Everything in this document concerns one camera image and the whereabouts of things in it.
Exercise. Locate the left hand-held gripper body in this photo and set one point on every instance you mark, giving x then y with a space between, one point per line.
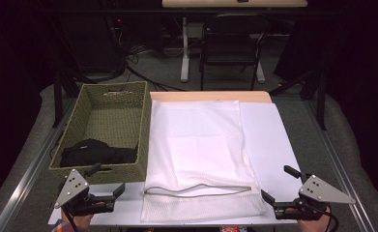
72 188

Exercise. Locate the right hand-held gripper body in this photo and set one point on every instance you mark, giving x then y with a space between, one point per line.
322 191

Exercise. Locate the black garment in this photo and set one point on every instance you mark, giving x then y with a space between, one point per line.
93 154

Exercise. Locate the green woven basket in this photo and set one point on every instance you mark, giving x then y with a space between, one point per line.
112 122

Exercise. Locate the white mesh laundry bag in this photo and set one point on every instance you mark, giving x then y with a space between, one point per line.
193 145

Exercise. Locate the person's left hand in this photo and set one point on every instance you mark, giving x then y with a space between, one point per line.
80 222

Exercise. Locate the person's right hand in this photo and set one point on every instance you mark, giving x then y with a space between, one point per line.
312 225

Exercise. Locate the red printed packet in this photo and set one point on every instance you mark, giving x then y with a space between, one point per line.
233 229

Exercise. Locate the black metal stand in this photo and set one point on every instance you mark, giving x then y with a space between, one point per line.
321 100
58 100

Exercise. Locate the black folding chair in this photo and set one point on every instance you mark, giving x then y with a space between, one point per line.
228 48

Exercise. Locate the beige desk with white legs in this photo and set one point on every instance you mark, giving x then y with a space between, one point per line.
185 64

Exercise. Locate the power strip with red light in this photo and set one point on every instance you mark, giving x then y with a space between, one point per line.
118 22

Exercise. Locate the metal floor rail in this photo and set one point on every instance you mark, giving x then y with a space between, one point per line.
32 170
341 174

